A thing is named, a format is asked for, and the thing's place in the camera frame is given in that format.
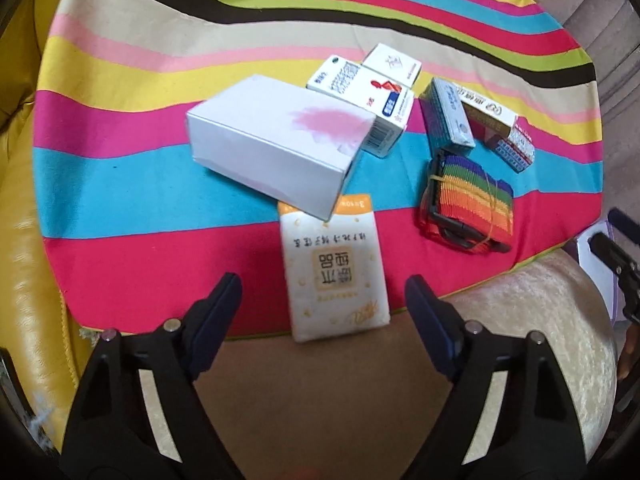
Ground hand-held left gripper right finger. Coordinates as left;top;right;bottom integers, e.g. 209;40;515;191
400;275;588;480

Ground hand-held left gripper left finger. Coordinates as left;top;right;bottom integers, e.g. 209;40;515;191
60;273;246;480

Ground teal and white medicine box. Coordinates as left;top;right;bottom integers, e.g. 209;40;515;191
419;77;477;150

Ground person's right hand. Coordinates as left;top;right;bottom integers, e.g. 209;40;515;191
616;322;639;382

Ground rainbow luggage strap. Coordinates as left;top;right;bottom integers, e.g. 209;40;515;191
416;151;516;256

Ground yellow medicine box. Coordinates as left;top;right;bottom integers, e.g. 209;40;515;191
460;99;520;137

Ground white box grey logo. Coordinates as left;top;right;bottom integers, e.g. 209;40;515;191
362;43;423;87

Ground white medicine box red figure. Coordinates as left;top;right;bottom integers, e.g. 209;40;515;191
306;56;417;159

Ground foil patterned small box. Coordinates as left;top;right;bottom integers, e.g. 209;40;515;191
486;119;537;175

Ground white tissue pack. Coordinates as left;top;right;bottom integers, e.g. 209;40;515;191
277;192;392;345

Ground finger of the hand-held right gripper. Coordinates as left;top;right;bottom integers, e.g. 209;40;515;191
606;207;640;242
587;232;630;275

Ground mauve plush blanket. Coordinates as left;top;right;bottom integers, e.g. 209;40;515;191
525;0;640;221

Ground yellow leather sofa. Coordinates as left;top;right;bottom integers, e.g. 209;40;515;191
0;0;88;461

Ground beige velvet cushion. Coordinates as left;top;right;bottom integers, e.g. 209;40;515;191
135;250;618;480

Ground rainbow striped cloth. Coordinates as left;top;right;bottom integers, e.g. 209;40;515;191
32;0;608;343

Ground large white box pink print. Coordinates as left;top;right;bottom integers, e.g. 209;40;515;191
185;73;377;222

